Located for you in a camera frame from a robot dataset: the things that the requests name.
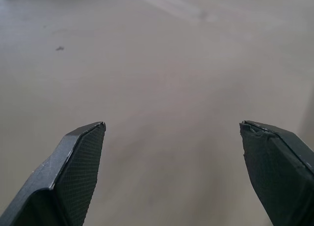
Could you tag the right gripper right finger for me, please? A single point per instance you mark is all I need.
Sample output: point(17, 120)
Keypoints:
point(277, 174)

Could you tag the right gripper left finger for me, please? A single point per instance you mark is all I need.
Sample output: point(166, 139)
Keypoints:
point(56, 181)

